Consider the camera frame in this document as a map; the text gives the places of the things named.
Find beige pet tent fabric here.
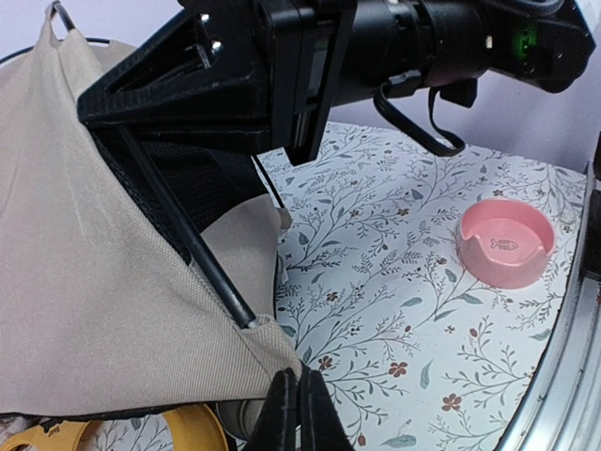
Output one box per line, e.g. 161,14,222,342
1,21,301,418

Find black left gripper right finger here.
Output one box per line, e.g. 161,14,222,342
300,368,352,451

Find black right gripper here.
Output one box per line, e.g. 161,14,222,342
253,1,490,164

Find pink pet bowl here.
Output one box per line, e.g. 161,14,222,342
457,198,556,289

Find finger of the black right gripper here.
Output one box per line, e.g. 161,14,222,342
77,7,272,153

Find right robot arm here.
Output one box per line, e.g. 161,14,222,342
78,1,595,165

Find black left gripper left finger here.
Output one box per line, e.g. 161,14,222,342
243,368,300,451

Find yellow double bowl holder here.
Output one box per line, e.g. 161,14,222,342
1,404,229,450

